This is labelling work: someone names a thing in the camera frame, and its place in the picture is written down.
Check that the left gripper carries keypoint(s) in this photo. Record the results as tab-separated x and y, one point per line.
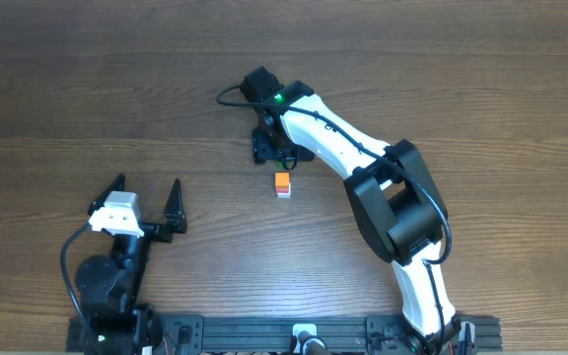
158	232

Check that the orange cube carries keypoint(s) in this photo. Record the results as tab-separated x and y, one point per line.
282	179

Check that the green cube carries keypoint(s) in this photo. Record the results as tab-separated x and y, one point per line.
280	163

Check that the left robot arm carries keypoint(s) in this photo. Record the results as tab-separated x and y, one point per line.
99	281

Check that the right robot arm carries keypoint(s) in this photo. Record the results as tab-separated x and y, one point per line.
397	217

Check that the white cube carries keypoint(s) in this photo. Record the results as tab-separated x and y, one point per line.
284	195

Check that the red cube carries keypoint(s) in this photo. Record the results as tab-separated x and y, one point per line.
289	188

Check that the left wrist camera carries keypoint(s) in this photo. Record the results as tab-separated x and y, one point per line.
116	214

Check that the mounting rail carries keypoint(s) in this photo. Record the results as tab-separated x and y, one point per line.
244	335

